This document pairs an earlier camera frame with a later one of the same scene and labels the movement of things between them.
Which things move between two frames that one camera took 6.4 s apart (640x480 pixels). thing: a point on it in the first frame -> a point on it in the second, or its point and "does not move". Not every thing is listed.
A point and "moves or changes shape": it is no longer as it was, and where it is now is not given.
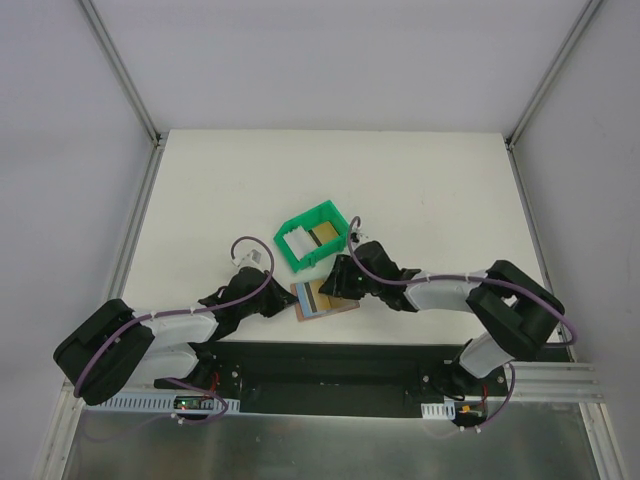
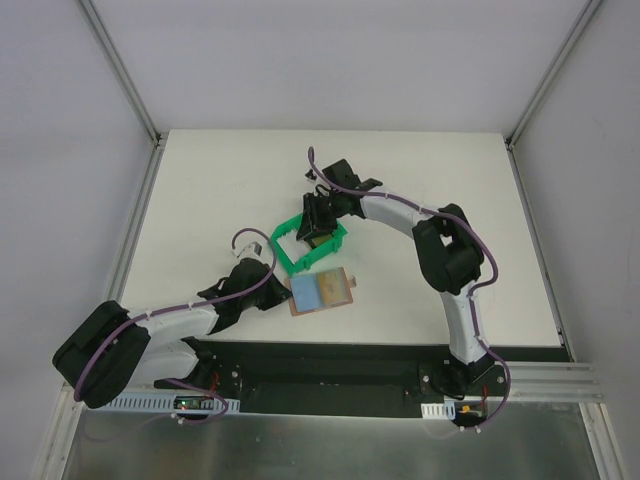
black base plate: [335, 379] does not move
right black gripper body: [347, 278] -> [316, 220]
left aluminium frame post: [120, 71] does not move
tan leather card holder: [309, 302] moves or changes shape
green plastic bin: [323, 213] does not move
